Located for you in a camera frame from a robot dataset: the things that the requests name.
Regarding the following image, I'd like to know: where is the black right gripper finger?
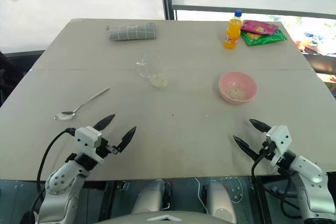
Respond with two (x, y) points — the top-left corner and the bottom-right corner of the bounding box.
(232, 135), (261, 159)
(248, 119), (272, 133)

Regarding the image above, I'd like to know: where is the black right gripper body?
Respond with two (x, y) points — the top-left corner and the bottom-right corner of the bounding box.
(258, 141), (276, 161)

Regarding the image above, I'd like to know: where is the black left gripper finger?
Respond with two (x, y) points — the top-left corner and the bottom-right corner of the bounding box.
(113, 125), (138, 153)
(93, 114), (117, 131)

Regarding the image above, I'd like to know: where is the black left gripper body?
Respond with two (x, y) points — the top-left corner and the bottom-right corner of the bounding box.
(94, 137), (119, 159)

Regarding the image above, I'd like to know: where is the pink bowl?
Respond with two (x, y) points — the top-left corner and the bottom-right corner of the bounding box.
(218, 71), (259, 103)

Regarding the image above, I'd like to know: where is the clear glass cup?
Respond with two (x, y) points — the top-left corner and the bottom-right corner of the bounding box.
(135, 50), (169, 90)

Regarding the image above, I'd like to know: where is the silver metal spoon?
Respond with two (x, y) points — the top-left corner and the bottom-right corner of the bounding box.
(54, 87), (110, 122)

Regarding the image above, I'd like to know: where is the silver right robot leg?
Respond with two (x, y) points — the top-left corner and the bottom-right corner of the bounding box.
(206, 182), (237, 223)

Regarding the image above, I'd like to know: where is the silver robot leg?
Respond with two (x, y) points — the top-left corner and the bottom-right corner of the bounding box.
(130, 179), (166, 215)
(206, 182), (237, 223)

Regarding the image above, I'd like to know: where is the silver left robot leg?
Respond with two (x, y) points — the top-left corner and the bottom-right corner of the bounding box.
(130, 179), (166, 215)

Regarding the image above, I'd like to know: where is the grey robot torso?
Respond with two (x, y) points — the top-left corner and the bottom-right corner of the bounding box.
(101, 210), (234, 224)

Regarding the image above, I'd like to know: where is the green snack bag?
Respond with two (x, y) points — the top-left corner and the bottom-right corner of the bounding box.
(240, 28), (288, 47)

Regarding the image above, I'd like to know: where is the grey checked folded cloth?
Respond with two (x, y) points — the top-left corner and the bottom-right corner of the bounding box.
(108, 22), (158, 41)

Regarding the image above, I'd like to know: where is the orange soda bottle blue cap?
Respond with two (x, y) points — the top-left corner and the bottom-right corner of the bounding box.
(223, 9), (243, 49)

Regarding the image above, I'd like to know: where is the magenta snack bag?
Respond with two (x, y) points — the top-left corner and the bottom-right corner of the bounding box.
(240, 20), (279, 35)

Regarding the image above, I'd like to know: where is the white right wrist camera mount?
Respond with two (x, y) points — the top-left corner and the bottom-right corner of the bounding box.
(265, 125), (293, 168)

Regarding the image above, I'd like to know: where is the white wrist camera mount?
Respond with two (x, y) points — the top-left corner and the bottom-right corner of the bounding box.
(74, 126), (104, 164)
(265, 125), (293, 168)

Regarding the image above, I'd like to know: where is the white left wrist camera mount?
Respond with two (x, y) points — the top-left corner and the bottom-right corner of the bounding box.
(74, 126), (104, 164)

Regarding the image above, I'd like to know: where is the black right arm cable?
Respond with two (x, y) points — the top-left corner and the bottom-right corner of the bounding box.
(250, 147), (302, 224)

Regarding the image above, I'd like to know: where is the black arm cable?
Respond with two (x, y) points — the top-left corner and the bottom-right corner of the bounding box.
(250, 147), (302, 224)
(28, 127), (77, 221)

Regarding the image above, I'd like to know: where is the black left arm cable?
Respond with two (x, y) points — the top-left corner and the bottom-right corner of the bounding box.
(28, 127), (77, 221)

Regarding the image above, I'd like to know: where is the white thin cable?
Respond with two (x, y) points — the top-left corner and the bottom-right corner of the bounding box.
(194, 177), (211, 216)

